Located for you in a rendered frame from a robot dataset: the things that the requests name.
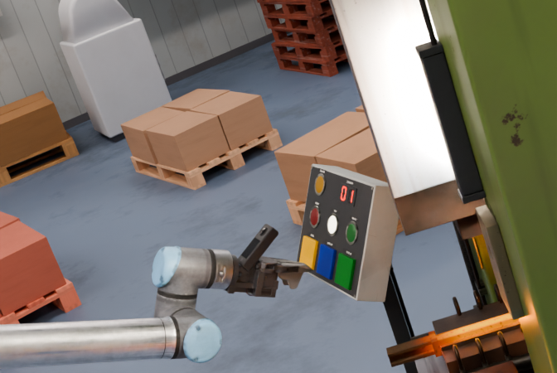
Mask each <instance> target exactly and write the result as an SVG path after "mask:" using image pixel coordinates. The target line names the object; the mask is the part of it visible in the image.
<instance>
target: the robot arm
mask: <svg viewBox="0 0 557 373"><path fill-rule="evenodd" d="M278 234H279V233H278V231H277V230H276V229H275V228H273V227H272V226H270V225H268V224H265V225H264V226H263V227H262V228H261V230H260V231H259V232H258V234H257V235H256V236H255V237H254V238H253V239H252V241H251V242H250V243H249V245H248V246H247V247H246V249H245V250H244V251H243V253H242V254H241V255H240V257H239V258H238V259H237V257H236V256H235V255H234V254H231V253H230V252H229V251H228V250H224V249H197V248H185V247H179V246H174V247H163V248H161V249H160V250H159V251H158V252H157V254H156V256H155V259H154V261H153V272H152V280H153V284H154V285H155V286H156V287H157V298H156V304H155V310H154V317H153V318H137V319H118V320H99V321H80V322H43V323H24V324H6V325H0V369H10V368H23V367H37V366H62V365H75V364H88V363H101V362H115V361H140V360H153V359H168V360H170V359H184V358H187V359H188V360H190V361H192V362H196V363H204V362H208V361H210V360H211V359H212V358H214V357H215V356H216V354H217V353H218V351H219V350H220V347H221V343H222V335H221V332H220V329H219V328H218V326H216V324H215V323H214V322H213V321H212V320H210V319H209V318H207V317H205V316H203V315H202V314H200V313H199V312H198V311H197V310H196V298H197V294H198V289H199V288H213V289H223V290H225V291H227V293H234V292H239V293H247V294H248V295H250V294H252V295H250V296H255V297H267V298H275V295H276V290H277V289H278V285H279V281H278V280H277V278H278V277H279V278H280V279H282V281H283V284H284V285H288V286H289V288H291V289H295V288H297V287H298V284H299V282H300V279H301V277H302V275H303V273H304V272H309V271H312V268H310V267H309V266H308V265H306V264H305V263H300V262H297V261H292V260H287V259H277V258H270V257H265V256H262V255H263V253H264V252H265V250H266V249H267V248H268V247H269V246H270V245H271V243H272V242H273V241H274V239H275V238H276V237H277V235H278Z"/></svg>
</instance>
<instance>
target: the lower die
mask: <svg viewBox="0 0 557 373"><path fill-rule="evenodd" d="M506 313H509V311H508V310H507V308H506V305H505V304H504V302H503V303H500V302H499V301H498V302H495V303H490V304H488V305H484V306H482V309H479V308H474V309H471V310H468V311H465V312H462V315H461V316H458V315H457V314H454V315H452V316H449V317H444V318H441V319H439V320H435V321H432V324H433V328H434V330H435V333H436V335H438V334H440V333H443V332H448V331H451V330H453V329H457V328H460V327H465V326H467V325H470V324H473V323H476V322H480V321H484V320H487V319H489V318H493V317H497V316H501V315H503V314H506ZM498 332H502V334H503V336H504V338H505V341H506V346H507V349H508V351H509V354H510V355H511V357H515V356H519V355H523V354H526V353H528V350H527V345H526V340H525V338H524V334H523V332H521V323H520V322H515V323H512V324H510V325H506V326H504V327H498V328H496V329H493V330H490V331H487V332H482V333H479V334H477V335H474V336H470V337H466V338H463V339H460V340H457V341H454V342H449V343H446V344H443V345H441V349H442V350H441V352H442V354H443V359H444V361H445V363H446V366H447V368H448V373H460V370H459V366H458V361H457V358H456V356H455V353H454V351H453V345H456V346H457V348H458V352H459V355H460V357H461V360H462V363H463V368H465V371H469V370H473V369H476V368H478V367H482V358H481V356H480V353H479V350H478V347H477V345H476V342H475V339H476V338H478V339H479V340H480V343H481V344H482V349H483V351H484V355H485V357H486V360H487V363H488V365H490V364H492V363H495V362H498V361H503V360H505V359H506V358H505V353H504V350H503V347H502V344H501V340H500V339H499V337H498V334H497V333H498ZM518 373H535V372H534V369H533V368H532V369H529V370H526V371H522V372H518Z"/></svg>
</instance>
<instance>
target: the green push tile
mask: <svg viewBox="0 0 557 373"><path fill-rule="evenodd" d="M355 265H356V259H353V258H352V257H350V256H348V255H346V254H343V253H339V255H338V261H337V271H336V276H335V281H334V282H335V283H337V284H339V285H341V286H342V287H343V288H346V289H348V290H351V286H352V280H353V275H354V270H355Z"/></svg>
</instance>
